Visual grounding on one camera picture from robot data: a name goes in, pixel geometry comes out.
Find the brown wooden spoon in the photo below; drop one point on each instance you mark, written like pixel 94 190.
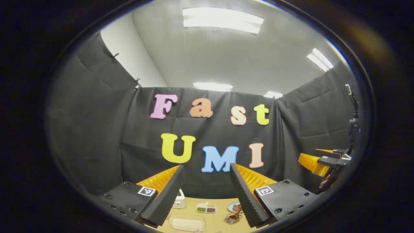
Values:
pixel 236 213

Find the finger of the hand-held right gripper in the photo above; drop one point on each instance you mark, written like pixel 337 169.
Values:
pixel 310 163
pixel 339 152

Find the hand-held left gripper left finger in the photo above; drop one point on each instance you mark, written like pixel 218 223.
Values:
pixel 168 194

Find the white divided bean dish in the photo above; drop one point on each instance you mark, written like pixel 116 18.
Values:
pixel 206 208

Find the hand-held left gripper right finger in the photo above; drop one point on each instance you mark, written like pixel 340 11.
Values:
pixel 244 194

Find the black cloth clip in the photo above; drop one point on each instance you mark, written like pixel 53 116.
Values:
pixel 137 83
pixel 115 56

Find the white toaster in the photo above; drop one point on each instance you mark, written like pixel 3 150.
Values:
pixel 179 200

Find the brown meat steak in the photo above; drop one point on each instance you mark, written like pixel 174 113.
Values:
pixel 237 207

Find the ceiling light panel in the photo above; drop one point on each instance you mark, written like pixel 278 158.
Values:
pixel 320 60
pixel 223 20
pixel 273 94
pixel 212 86

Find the clear rice container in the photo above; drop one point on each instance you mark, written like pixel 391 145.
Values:
pixel 187 223

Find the pale green plate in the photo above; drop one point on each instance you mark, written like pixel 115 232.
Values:
pixel 230 207

